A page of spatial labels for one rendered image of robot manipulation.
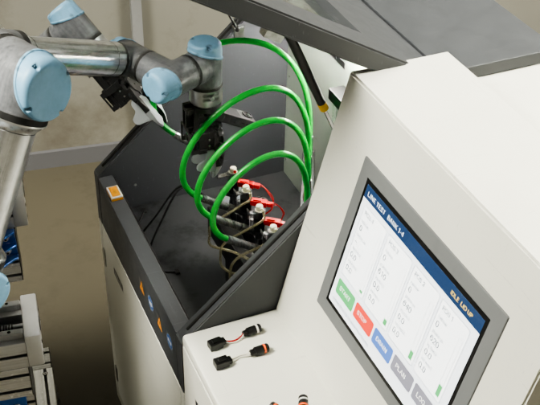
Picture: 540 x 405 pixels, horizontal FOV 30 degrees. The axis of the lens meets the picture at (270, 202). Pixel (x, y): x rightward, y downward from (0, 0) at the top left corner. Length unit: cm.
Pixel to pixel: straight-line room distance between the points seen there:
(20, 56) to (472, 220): 84
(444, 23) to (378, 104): 45
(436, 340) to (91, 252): 238
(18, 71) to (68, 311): 197
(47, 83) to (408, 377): 82
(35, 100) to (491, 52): 94
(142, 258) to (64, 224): 169
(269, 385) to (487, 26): 90
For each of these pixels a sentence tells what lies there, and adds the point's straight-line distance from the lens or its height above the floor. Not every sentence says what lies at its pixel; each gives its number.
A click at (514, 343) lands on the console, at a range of 160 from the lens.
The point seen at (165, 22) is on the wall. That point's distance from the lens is 415.
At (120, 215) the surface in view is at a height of 95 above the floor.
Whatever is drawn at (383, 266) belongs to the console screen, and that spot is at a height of 131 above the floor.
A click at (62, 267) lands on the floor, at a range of 389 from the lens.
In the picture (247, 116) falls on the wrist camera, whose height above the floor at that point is 126.
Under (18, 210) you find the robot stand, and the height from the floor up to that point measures 95.
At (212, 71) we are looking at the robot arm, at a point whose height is 142.
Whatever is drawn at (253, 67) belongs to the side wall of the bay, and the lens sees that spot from 268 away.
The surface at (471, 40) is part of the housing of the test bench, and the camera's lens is 221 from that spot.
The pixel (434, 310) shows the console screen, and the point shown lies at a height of 134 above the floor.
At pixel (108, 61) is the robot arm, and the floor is 147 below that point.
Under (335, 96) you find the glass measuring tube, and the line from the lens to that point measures 237.
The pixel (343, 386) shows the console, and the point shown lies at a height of 103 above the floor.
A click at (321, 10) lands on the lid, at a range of 210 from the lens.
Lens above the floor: 252
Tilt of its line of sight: 37 degrees down
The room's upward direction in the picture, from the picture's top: 2 degrees clockwise
